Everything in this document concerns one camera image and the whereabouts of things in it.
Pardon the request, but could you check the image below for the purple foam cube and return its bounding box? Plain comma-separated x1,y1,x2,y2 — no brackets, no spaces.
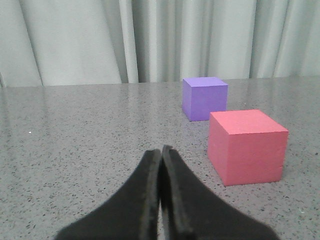
182,77,228,122

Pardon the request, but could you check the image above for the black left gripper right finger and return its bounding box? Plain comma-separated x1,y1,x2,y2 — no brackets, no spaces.
160,145,277,240

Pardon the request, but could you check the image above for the grey-green curtain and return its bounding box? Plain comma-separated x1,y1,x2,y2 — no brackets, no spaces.
0,0,320,88

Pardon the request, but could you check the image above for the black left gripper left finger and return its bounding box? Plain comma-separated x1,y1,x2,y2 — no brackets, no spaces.
55,149,162,240

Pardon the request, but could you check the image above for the red foam cube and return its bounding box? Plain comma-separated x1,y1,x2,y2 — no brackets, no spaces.
207,109,289,186

